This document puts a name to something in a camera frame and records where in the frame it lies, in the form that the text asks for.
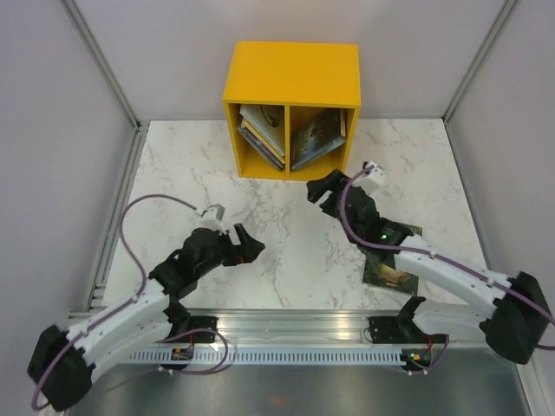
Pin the right aluminium frame post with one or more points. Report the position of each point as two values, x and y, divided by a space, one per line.
499 22

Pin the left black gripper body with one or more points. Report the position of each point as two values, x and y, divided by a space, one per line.
225 252

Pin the dark Wuthering Heights book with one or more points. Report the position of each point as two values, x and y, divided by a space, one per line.
323 134

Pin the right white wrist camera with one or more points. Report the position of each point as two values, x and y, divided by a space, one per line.
372 179

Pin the white slotted cable duct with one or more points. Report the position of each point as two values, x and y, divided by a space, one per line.
270 356

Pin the yellow wooden two-slot shelf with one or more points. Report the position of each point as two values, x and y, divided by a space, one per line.
303 79

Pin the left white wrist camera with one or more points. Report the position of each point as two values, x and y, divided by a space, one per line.
212 217

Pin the aluminium frame post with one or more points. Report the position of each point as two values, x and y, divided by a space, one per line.
77 18
499 22

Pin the green Alice Wonderland book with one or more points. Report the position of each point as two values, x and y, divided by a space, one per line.
378 269

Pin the yellow notebook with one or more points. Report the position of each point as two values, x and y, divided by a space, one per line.
264 142

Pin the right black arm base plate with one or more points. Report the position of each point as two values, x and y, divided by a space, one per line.
389 330

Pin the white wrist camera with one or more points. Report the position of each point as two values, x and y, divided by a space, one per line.
212 217
372 179

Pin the aluminium front rail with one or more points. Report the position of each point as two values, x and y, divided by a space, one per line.
250 326

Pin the left aluminium frame post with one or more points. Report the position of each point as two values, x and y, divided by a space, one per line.
77 18

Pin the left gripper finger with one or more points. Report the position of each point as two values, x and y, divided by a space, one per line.
250 251
243 236

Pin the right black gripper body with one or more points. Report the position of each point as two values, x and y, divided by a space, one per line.
330 206

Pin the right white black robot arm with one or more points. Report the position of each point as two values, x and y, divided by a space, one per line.
509 313

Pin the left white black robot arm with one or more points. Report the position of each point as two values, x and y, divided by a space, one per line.
66 362

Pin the clear plastic file folder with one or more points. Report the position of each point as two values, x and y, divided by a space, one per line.
268 121

